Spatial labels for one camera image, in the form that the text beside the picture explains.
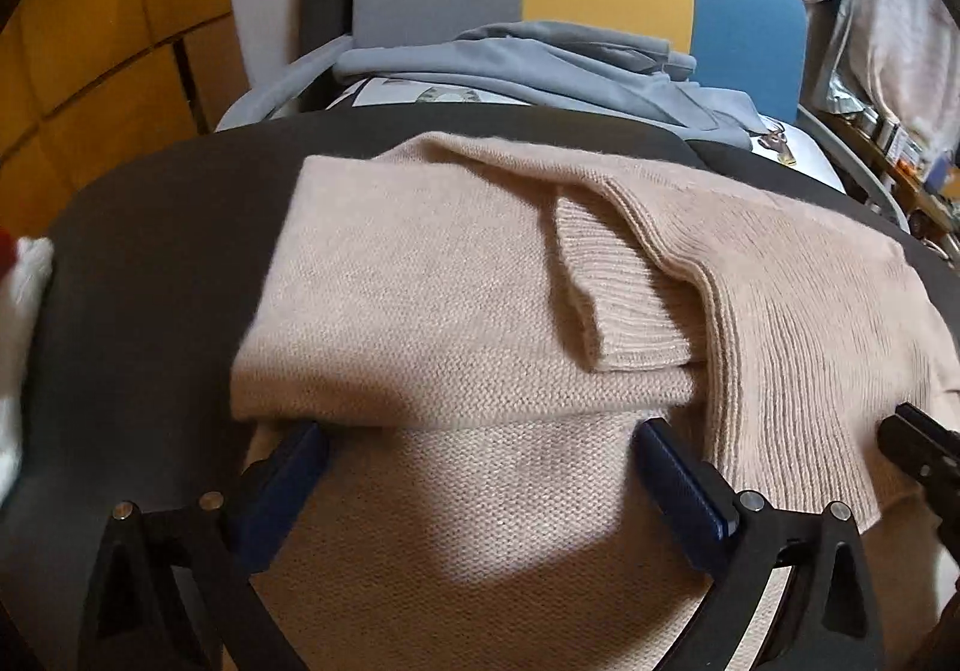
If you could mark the grey-blue garment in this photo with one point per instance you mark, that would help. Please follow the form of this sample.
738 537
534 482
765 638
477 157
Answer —
540 63

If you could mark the red and white cloth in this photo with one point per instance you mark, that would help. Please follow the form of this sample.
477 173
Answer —
19 341

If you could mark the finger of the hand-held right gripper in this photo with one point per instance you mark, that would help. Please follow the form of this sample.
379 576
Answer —
922 446

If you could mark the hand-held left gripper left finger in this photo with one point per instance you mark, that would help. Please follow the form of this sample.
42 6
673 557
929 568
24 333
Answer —
285 483

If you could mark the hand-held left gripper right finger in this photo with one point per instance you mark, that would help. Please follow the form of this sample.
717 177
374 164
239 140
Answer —
679 483

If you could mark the cluttered wooden shelf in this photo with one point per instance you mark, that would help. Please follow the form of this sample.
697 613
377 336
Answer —
900 153

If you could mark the white printed cloth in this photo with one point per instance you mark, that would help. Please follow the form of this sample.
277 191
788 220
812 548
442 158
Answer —
802 153

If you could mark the beige knit sweater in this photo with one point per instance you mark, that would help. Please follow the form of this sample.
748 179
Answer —
450 281

